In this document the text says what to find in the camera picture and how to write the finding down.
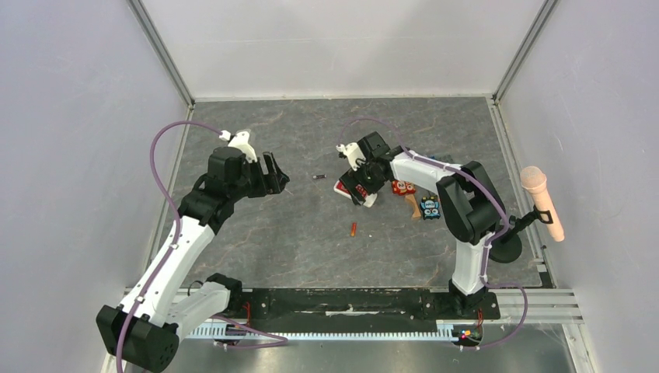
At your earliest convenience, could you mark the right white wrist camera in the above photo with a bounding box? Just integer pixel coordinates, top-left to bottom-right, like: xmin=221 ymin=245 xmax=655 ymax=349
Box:
xmin=336 ymin=142 xmax=366 ymax=171

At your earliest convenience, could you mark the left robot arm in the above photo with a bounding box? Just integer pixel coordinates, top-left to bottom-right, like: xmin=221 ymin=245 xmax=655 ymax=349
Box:
xmin=96 ymin=147 xmax=290 ymax=372

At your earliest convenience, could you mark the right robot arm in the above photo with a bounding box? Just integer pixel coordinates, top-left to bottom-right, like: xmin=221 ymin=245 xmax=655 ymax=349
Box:
xmin=336 ymin=131 xmax=507 ymax=317

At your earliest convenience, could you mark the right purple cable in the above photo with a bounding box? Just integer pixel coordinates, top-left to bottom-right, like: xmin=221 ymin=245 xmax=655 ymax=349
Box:
xmin=337 ymin=117 xmax=529 ymax=351

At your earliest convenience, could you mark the black microphone stand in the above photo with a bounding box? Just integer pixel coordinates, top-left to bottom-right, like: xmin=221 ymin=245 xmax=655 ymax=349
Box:
xmin=488 ymin=206 xmax=554 ymax=263

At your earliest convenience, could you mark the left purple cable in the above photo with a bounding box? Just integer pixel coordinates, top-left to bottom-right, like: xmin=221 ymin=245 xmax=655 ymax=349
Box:
xmin=115 ymin=120 xmax=289 ymax=373

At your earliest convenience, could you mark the pink microphone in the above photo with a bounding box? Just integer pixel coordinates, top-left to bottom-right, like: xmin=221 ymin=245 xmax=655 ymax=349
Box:
xmin=520 ymin=166 xmax=565 ymax=242

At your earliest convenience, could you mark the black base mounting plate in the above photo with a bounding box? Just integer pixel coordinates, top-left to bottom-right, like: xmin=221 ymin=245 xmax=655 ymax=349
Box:
xmin=223 ymin=288 xmax=501 ymax=333

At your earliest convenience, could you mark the grey lego baseplate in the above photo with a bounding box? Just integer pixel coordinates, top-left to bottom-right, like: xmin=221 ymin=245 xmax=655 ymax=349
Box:
xmin=430 ymin=155 xmax=454 ymax=165

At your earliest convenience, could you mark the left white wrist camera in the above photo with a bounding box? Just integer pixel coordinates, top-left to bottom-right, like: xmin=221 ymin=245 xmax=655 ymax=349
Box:
xmin=218 ymin=129 xmax=258 ymax=163

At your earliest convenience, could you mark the wooden block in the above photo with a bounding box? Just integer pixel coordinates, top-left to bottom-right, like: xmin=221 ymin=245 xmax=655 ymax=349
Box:
xmin=404 ymin=194 xmax=422 ymax=221

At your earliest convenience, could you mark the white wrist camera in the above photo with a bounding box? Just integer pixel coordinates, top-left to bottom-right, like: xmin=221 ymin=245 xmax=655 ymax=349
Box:
xmin=218 ymin=129 xmax=258 ymax=163
xmin=336 ymin=142 xmax=366 ymax=171

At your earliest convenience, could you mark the blue owl number block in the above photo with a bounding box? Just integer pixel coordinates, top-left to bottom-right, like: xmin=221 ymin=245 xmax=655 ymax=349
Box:
xmin=419 ymin=195 xmax=441 ymax=220

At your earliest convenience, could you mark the purple cable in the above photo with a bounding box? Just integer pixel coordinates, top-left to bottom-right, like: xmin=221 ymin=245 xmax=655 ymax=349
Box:
xmin=115 ymin=120 xmax=289 ymax=373
xmin=337 ymin=117 xmax=529 ymax=351

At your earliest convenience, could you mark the red owl number block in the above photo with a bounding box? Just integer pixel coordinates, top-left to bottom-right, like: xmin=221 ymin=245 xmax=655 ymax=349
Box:
xmin=392 ymin=180 xmax=417 ymax=196

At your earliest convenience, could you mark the white slotted cable duct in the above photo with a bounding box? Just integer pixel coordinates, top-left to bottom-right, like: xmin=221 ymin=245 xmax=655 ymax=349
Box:
xmin=187 ymin=320 xmax=477 ymax=343

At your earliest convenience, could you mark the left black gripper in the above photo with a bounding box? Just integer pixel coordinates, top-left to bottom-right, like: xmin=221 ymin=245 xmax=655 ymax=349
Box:
xmin=228 ymin=151 xmax=289 ymax=202

